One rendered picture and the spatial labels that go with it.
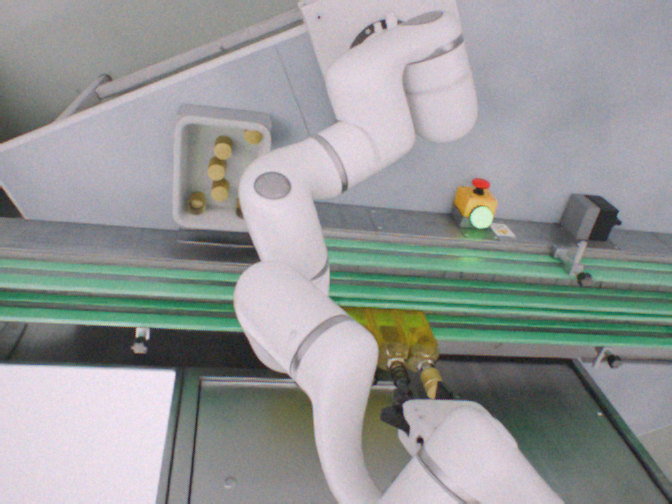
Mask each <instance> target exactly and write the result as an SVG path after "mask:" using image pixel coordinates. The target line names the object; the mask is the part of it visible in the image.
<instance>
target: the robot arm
mask: <svg viewBox="0 0 672 504"><path fill-rule="evenodd" d="M385 16H386V17H387V20H386V24H387V28H388V29H382V27H380V25H381V23H380V22H377V23H374V27H375V28H374V31H375V33H373V34H371V35H370V36H369V37H368V38H367V39H366V40H365V42H363V43H362V44H360V45H358V46H356V47H354V48H352V49H351V50H349V51H347V52H344V53H343V54H341V55H340V56H338V57H337V58H336V59H335V60H334V61H333V62H332V64H331V66H330V67H329V69H327V71H326V74H325V86H326V91H327V94H329V97H330V100H331V104H332V107H333V110H334V112H335V116H336V119H337V120H338V123H336V124H334V125H333V126H331V127H328V128H326V129H324V130H323V131H320V132H319V133H317V134H315V135H313V136H310V137H308V138H306V139H304V140H302V142H300V143H297V144H293V145H290V146H286V147H283V148H280V149H275V150H273V151H270V152H268V153H266V154H264V155H262V156H259V157H258V159H256V160H255V161H254V162H252V163H251V164H250V165H249V167H248V168H247V169H246V170H245V172H244V174H242V177H241V180H240V183H239V201H240V206H241V211H242V214H243V218H245V221H246V224H247V227H248V230H249V233H250V235H251V238H252V240H253V243H254V246H255V248H256V251H257V253H258V255H259V258H260V260H261V261H260V263H257V264H255V265H253V266H251V267H250V268H248V269H247V270H246V271H245V272H243V274H242V275H241V276H240V278H239V279H238V282H237V285H236V287H235V292H234V307H235V311H236V314H237V318H238V321H239V323H240V325H241V327H242V329H244V331H245V334H246V336H247V338H248V340H249V342H250V344H251V346H252V348H253V350H254V352H255V354H256V356H257V357H258V358H260V360H261V361H262V362H263V363H264V364H266V365H267V366H268V367H270V368H272V370H274V371H277V372H280V373H287V374H288V375H289V376H290V377H291V378H292V379H293V380H295V381H296V382H297V383H298V384H299V385H300V388H301V389H302V390H303V391H304V392H305V393H306V394H307V395H308V396H309V398H310V400H312V402H313V410H314V426H315V438H316V444H317V449H318V454H319V459H320V462H321V466H322V470H323V474H324V476H325V479H326V482H327V484H329V486H330V488H331V490H332V492H333V494H334V496H335V499H336V500H337V502H338V503H339V504H564V502H563V501H562V500H561V499H560V498H559V497H558V496H557V494H556V493H555V492H554V491H553V489H552V488H551V487H550V486H549V485H548V484H547V483H545V482H546V481H544V480H543V479H542V478H541V477H540V476H539V475H538V473H537V472H536V471H535V470H534V469H533V466H532V465H531V464H530V463H529V462H528V460H527V459H526V458H525V457H524V455H523V454H522V453H521V452H519V451H520V450H518V449H517V445H516V442H515V440H514V438H513V437H512V436H511V435H510V433H509V432H508V430H507V429H506V428H505V427H504V426H503V425H502V424H501V423H500V422H499V421H498V420H496V419H494V416H495V415H496V412H495V411H491V410H488V409H485V408H483V407H482V406H481V405H480V404H478V403H476V402H470V401H464V400H463V397H462V396H460V395H454V393H452V390H451V389H450V388H449V387H448V386H447V385H446V384H445V383H444V382H443V381H438V382H437V388H436V396H434V400H416V399H414V398H413V397H412V391H411V390H410V388H409V386H408V385H407V384H406V383H405V381H404V380H402V379H399V381H397V389H394V390H393V400H394V402H393V403H392V405H391V406H387V407H384V409H382V410H380V417H379V420H381V421H384V422H386V423H388V424H390V425H392V426H394V427H396V428H398V438H399V440H400V441H402V443H403V444H404V446H405V447H406V449H407V450H408V451H409V454H410V455H411V456H412V457H413V458H412V459H411V461H410V462H409V463H408V465H407V466H406V467H405V468H404V470H403V471H401V472H400V473H399V476H398V477H397V478H396V480H395V481H394V482H393V483H392V485H391V486H390V487H389V489H388V490H387V491H386V493H383V492H382V491H381V490H380V489H379V487H378V486H377V485H376V483H375V482H374V480H373V479H372V477H371V475H370V472H369V470H368V468H367V465H366V462H365V458H363V453H362V443H361V433H362V423H363V416H365V411H366V406H367V401H368V397H369V393H370V389H371V384H372V381H373V377H374V373H375V369H376V363H377V358H378V350H377V343H376V341H375V339H374V337H373V336H372V335H371V334H370V333H369V332H368V330H367V329H366V328H365V327H363V326H361V325H360V324H359V323H358V322H357V321H355V320H354V319H353V318H352V317H350V316H349V315H348V314H347V312H346V311H344V310H343V309H342V308H340V307H339V306H338V305H337V304H336V303H335V302H334V301H332V300H331V299H330V298H328V286H330V257H328V253H327V250H326V247H325V242H324V238H323V234H322V230H321V225H320V222H319V219H318V215H317V210H316V207H315V204H314V201H313V199H314V200H321V199H334V198H336V197H338V196H340V195H341V193H343V192H346V191H347V190H349V189H351V188H352V187H354V186H356V185H357V184H359V183H361V182H363V181H365V180H367V179H369V178H370V176H372V175H374V174H376V173H377V172H380V171H382V170H383V169H385V168H387V167H388V166H390V165H392V164H393V163H395V162H397V161H399V160H400V159H402V157H403V156H405V155H406V154H407V153H408V152H409V151H410V150H411V149H412V147H413V145H415V132H416V133H417V134H418V135H419V136H421V137H422V138H424V140H426V141H428V142H433V143H453V142H455V141H457V140H459V139H461V138H463V136H464V135H466V134H467V133H468V132H470V131H471V130H472V128H473V127H474V125H475V123H476V120H477V114H478V104H477V95H476V90H475V85H474V80H472V74H471V69H470V67H469V62H468V57H467V51H466V46H465V41H464V36H463V31H462V28H461V25H460V23H458V20H457V19H456V17H455V16H454V15H452V14H451V12H449V11H445V10H434V11H429V12H428V11H427V12H424V13H423V14H419V15H417V17H415V18H413V19H412V18H411V19H409V20H408V21H406V22H404V23H402V24H399V25H398V26H397V19H396V17H395V11H394V10H392V11H388V12H386V14H385Z"/></svg>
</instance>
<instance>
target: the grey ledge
mask: <svg viewBox="0 0 672 504"><path fill-rule="evenodd" d="M437 343H438V345H439V349H440V354H447V355H475V356H497V355H503V357H509V356H532V357H560V358H581V360H582V361H583V362H584V363H593V361H594V359H595V357H596V355H598V353H596V352H595V350H594V348H595V346H574V345H548V344H523V343H499V342H474V341H449V340H437ZM612 348H613V349H612V351H611V353H612V354H613V355H615V356H616V355H618V356H619V358H620V359H621V362H623V364H624V365H654V366H672V348H648V349H647V347H636V348H623V347H612ZM600 364H608V361H607V358H606V356H603V358H602V360H601V362H600Z"/></svg>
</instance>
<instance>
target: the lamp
mask: <svg viewBox="0 0 672 504"><path fill-rule="evenodd" d="M492 219H493V216H492V213H491V212H490V210H489V208H488V207H487V206H484V205H478V206H476V207H474V208H473V209H472V211H471V213H470V220H471V222H472V223H473V224H474V225H475V226H477V228H486V226H488V225H489V224H490V223H491V221H492Z"/></svg>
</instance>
